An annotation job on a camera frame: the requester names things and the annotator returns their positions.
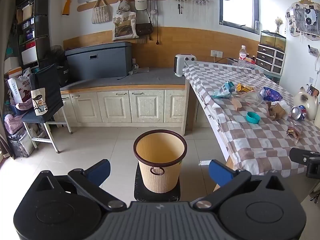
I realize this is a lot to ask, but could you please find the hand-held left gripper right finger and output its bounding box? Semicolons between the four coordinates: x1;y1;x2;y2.
191;159;289;210

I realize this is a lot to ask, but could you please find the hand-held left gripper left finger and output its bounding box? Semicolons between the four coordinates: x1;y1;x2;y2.
30;159;127;212

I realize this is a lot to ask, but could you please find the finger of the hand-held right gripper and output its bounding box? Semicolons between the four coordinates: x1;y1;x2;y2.
289;147;317;166

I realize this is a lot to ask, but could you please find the crushed blue soda can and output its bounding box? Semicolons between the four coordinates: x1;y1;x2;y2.
290;105;307;120

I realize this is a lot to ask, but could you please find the white plastic bag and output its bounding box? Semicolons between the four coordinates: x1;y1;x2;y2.
271;100;292;119

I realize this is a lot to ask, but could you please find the beige wastebasket brown rim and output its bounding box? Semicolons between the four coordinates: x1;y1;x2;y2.
133;129;188;193

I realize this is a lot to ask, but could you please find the purple blue flowered packet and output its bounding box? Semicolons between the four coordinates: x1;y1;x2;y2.
259;87;283;102

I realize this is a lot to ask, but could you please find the yellow cigarette box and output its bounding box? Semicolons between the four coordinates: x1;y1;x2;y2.
236;83;255;93

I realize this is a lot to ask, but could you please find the brown shoulder bag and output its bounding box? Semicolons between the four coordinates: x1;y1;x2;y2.
136;23;153;37

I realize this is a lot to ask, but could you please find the brown candy wrapper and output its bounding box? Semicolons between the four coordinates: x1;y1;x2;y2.
286;121;302;143

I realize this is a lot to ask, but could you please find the brown white checkered tablecloth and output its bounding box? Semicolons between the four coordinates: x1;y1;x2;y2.
183;62;320;178

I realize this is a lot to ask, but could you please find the crumpled brown paper bag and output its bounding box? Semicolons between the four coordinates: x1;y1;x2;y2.
266;102;287;121

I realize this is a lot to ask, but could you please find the white cat figurine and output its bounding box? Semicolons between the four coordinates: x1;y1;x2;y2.
293;87;319;120

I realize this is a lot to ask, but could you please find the teal round lid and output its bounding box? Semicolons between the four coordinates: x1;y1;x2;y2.
246;112;261;124

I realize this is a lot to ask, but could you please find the white cabinet counter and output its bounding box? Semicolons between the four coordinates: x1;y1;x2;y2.
54;67;190;137

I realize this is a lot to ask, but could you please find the small wooden piece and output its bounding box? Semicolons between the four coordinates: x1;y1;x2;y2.
231;97;243;112

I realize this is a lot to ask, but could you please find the clear plastic packet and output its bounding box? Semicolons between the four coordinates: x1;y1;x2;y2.
241;91;265;106

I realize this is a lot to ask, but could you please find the teal snack packet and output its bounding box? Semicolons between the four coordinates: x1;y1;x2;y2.
211;81;237;99

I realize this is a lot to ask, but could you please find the white cartoon tote bag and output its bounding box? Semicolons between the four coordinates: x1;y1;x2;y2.
30;87;49;116

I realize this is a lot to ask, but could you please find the dark folding chair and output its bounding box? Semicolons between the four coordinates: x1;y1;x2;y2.
22;64;73;154

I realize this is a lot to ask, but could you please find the pink folded cloth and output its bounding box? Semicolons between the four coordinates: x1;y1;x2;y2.
4;114;26;135

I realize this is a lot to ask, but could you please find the white drawer unit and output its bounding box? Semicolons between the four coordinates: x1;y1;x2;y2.
256;44;285;75

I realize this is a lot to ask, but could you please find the grey storage box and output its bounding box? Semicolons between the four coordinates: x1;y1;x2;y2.
65;42;133;82

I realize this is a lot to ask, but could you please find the clear water bottle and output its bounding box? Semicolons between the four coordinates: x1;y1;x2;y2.
238;45;248;69

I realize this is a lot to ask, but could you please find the white red paper bag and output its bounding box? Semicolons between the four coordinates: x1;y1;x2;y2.
7;74;32;105

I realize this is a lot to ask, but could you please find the glass fish tank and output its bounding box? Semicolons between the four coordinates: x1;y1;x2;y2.
260;31;286;51

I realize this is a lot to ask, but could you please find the dried flower vase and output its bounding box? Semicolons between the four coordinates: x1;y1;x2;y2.
274;17;284;34

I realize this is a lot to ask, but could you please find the printed canvas tote bag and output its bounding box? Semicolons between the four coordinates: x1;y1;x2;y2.
112;11;139;42

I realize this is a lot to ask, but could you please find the black storage shelf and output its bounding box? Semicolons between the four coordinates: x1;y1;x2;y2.
14;0;50;68

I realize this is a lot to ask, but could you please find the cream knitted bag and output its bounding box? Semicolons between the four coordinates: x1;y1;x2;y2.
91;0;112;25

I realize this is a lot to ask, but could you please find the window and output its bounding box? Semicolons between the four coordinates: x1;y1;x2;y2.
219;0;260;33

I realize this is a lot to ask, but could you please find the white bucket bag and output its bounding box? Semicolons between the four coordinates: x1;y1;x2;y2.
134;0;150;12

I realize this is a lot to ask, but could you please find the photo collage wall board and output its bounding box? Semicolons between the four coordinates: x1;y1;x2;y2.
286;0;320;41

